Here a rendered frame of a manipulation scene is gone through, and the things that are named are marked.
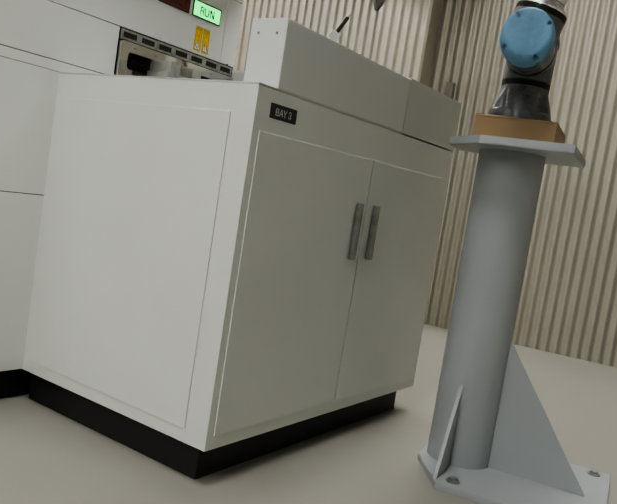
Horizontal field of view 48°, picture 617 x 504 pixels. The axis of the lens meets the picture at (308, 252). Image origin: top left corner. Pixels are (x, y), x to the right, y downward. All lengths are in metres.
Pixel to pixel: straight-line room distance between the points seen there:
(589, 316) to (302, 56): 2.70
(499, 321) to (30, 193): 1.18
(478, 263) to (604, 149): 2.22
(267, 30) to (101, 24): 0.58
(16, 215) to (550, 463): 1.42
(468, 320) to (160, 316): 0.74
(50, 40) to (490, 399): 1.37
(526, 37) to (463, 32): 2.47
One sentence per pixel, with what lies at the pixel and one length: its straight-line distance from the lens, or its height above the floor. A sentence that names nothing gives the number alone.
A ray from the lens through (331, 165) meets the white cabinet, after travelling 1.61.
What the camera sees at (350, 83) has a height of 0.89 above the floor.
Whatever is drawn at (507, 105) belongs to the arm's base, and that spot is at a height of 0.91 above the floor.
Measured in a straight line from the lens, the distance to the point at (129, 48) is 1.97.
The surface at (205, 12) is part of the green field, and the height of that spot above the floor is 1.10.
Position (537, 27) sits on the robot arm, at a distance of 1.68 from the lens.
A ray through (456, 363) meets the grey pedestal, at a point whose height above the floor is 0.27.
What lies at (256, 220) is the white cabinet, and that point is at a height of 0.55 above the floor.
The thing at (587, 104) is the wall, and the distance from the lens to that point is 3.94.
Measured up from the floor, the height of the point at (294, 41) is 0.92.
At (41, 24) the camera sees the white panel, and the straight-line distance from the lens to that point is 1.83.
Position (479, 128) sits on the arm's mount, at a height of 0.84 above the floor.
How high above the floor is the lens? 0.62
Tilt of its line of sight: 5 degrees down
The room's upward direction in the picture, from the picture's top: 9 degrees clockwise
